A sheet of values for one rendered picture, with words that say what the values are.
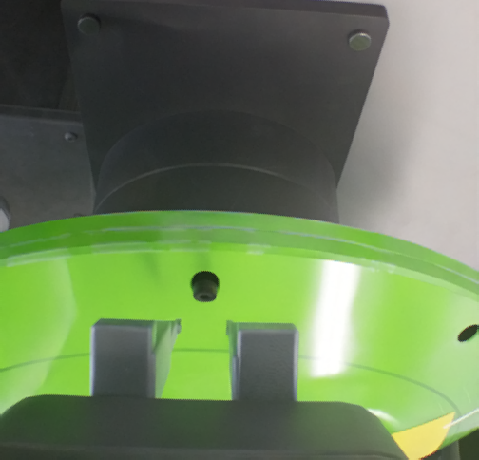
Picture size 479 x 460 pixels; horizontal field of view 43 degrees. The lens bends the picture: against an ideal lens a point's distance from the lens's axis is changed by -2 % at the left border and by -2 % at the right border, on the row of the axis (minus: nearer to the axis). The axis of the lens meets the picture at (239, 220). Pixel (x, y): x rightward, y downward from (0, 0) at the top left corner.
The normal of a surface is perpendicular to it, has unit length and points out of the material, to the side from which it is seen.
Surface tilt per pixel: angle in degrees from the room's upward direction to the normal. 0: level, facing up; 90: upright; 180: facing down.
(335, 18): 0
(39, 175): 0
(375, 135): 0
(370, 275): 25
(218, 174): 90
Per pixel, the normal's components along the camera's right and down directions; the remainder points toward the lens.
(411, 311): 0.19, 0.55
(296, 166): 0.60, -0.45
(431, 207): 0.00, 0.83
